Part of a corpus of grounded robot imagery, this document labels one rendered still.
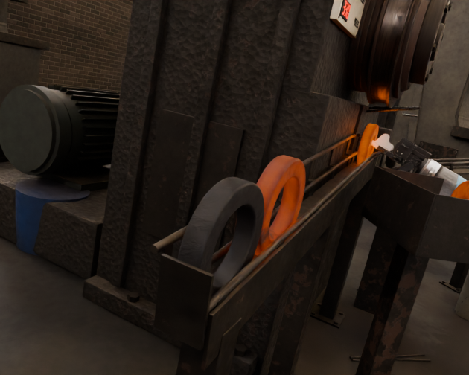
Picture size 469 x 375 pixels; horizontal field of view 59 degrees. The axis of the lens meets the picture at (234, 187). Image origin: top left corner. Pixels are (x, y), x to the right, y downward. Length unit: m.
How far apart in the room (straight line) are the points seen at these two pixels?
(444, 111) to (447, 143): 0.30
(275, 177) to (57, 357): 0.94
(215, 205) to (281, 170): 0.19
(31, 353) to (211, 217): 0.99
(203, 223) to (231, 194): 0.05
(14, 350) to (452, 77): 3.88
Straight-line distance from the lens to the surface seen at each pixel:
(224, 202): 0.51
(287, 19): 1.18
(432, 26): 1.48
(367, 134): 1.54
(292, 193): 0.79
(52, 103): 1.86
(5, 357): 1.40
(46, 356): 1.40
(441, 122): 4.27
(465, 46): 4.33
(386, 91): 1.46
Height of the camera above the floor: 0.85
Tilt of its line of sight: 14 degrees down
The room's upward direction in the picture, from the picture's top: 12 degrees clockwise
